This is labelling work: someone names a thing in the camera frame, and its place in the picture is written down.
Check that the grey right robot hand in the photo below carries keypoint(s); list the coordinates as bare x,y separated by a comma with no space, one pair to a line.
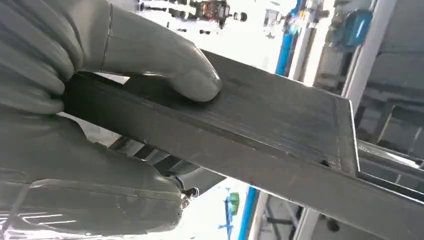
99,185

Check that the green tag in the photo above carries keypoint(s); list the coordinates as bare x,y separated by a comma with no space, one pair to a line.
234,202

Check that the blue pole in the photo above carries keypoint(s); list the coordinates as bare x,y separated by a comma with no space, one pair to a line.
285,46

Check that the white pillar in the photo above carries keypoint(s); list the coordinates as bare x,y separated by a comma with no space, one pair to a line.
367,49

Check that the teal box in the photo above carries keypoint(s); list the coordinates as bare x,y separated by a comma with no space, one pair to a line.
357,28

